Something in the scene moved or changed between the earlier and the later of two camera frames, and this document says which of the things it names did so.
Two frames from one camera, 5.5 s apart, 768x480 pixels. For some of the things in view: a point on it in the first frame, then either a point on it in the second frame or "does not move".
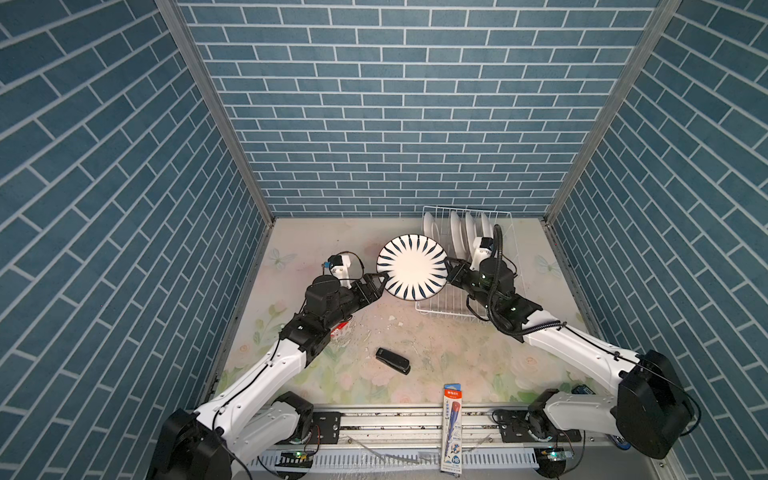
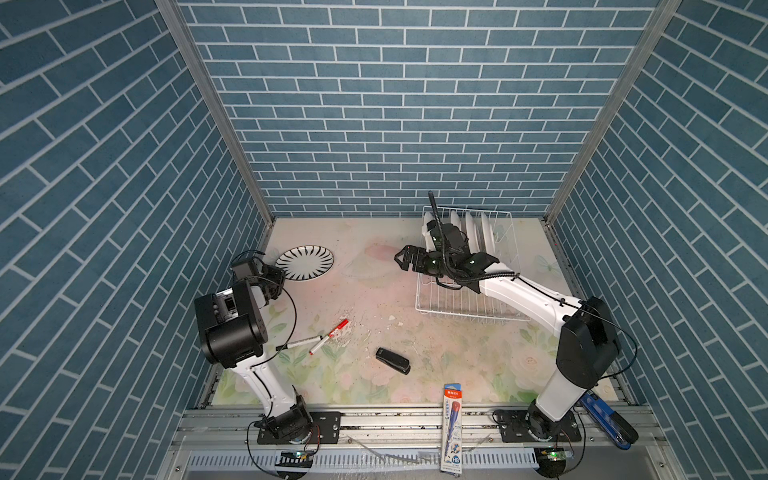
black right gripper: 456,275 → 409,250
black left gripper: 370,294 → 275,273
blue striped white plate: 416,267 → 305,262
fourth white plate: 473,227 does not move
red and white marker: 338,327 does not move
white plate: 428,221 does not move
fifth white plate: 487,222 does not move
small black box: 394,360 does not move
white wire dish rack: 458,229 does not move
